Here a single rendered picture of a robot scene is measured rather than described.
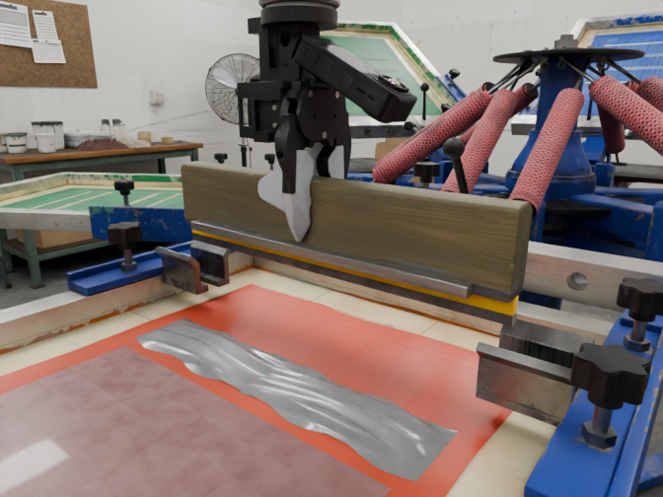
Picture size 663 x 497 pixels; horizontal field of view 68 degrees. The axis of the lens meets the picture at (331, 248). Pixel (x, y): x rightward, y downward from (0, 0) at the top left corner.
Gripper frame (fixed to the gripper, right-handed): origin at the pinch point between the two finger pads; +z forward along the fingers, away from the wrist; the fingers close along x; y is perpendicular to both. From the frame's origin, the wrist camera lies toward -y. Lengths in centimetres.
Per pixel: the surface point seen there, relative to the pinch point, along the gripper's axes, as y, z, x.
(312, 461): -11.1, 13.6, 14.1
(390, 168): 27, 2, -58
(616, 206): -16, 7, -71
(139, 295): 25.2, 12.1, 5.7
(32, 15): 379, -71, -137
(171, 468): -3.5, 13.6, 21.1
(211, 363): 5.8, 13.2, 9.9
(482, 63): 151, -45, -412
